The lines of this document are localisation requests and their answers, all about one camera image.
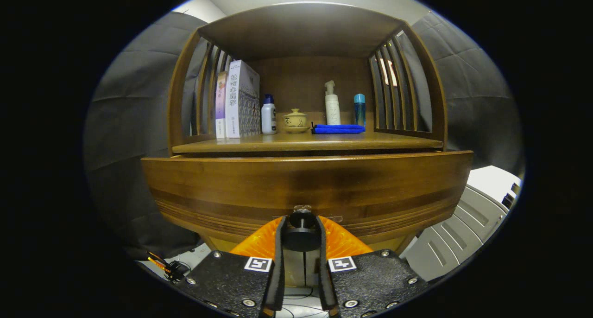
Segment purple book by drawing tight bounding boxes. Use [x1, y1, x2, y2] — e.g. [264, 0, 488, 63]
[215, 71, 228, 139]

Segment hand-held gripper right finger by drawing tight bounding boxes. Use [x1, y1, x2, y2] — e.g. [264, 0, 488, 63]
[315, 215, 429, 318]

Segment blue folded cloth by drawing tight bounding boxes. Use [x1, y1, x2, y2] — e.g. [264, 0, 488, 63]
[311, 122, 366, 134]

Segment white patterned book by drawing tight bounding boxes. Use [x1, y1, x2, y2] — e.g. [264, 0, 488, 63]
[225, 60, 261, 139]

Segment blue tumbler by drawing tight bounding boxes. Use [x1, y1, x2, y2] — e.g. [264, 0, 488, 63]
[354, 94, 366, 127]

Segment beige lidded ceramic teacup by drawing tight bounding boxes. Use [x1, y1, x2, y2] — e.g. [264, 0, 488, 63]
[280, 108, 311, 134]

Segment white pump bottle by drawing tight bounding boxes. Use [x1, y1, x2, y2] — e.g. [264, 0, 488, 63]
[324, 80, 341, 126]

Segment wooden drawer with black knob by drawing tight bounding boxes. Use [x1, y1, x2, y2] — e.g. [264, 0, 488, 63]
[141, 151, 474, 254]

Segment white bottle with blue cap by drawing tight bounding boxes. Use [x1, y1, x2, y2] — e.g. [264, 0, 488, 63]
[261, 94, 277, 135]

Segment orange black wire bundle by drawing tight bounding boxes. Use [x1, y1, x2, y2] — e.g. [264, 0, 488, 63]
[147, 251, 187, 282]

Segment white plastic storage unit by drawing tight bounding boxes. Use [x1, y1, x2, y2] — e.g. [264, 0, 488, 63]
[401, 165, 522, 281]

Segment wooden countertop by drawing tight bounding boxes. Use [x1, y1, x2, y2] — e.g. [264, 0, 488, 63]
[171, 132, 444, 154]

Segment brown wooden cabinet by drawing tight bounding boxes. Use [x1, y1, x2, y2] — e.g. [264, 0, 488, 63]
[141, 2, 474, 291]

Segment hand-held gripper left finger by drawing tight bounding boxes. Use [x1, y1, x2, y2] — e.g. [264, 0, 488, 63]
[183, 215, 288, 318]

